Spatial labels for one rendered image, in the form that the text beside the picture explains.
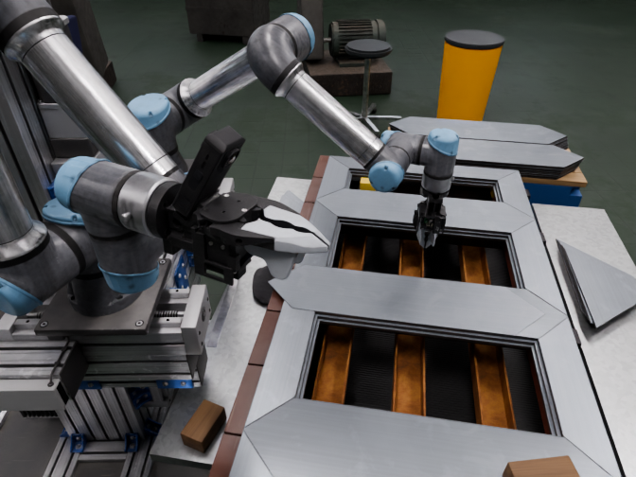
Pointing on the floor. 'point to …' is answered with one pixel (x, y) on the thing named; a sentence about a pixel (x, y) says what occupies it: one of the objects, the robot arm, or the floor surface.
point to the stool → (366, 47)
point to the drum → (468, 73)
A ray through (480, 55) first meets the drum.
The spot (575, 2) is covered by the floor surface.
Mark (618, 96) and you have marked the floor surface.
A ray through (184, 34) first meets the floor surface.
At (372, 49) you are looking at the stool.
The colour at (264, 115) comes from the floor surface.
